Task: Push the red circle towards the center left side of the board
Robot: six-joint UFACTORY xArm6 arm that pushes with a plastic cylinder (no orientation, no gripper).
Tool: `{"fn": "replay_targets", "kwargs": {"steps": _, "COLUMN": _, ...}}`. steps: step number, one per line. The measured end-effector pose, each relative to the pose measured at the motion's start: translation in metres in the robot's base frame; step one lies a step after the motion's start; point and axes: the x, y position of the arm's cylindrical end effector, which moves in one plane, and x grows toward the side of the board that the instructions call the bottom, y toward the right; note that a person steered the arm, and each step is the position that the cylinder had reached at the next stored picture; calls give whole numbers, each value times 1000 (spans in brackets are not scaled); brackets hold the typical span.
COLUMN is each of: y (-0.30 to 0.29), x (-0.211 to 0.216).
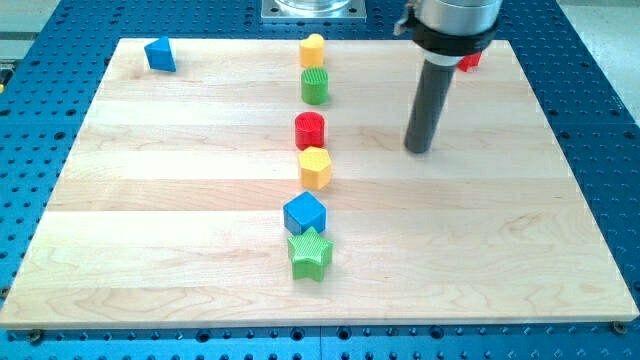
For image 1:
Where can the red cylinder block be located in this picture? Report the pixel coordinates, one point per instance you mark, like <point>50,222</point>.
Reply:
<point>309,130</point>

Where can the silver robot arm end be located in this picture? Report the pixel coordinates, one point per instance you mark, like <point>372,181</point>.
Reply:
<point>448,30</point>

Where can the red block behind arm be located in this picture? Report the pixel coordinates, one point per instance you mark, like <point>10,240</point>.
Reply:
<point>469,62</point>

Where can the light wooden board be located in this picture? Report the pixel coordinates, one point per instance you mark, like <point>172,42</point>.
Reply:
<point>169,209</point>

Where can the yellow hexagon block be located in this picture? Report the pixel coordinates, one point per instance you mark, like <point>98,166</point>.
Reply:
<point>315,168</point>

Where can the blue cube block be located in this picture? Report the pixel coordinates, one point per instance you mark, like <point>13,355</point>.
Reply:
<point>303,212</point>

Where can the green star block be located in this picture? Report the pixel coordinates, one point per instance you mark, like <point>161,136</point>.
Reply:
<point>309,253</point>

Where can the green cylinder block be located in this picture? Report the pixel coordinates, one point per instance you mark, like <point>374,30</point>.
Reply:
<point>314,86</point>

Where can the yellow heart block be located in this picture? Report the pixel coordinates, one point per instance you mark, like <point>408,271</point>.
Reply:
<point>311,51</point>

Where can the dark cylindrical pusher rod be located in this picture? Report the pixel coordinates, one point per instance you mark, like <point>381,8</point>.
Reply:
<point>429,100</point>

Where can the blue triangle block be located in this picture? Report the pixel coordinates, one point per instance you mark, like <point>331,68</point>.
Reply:
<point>159,55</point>

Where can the blue perforated metal table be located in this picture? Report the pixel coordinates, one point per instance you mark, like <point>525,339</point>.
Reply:
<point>580,58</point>

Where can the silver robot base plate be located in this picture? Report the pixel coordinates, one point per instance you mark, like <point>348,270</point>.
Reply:
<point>313,9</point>

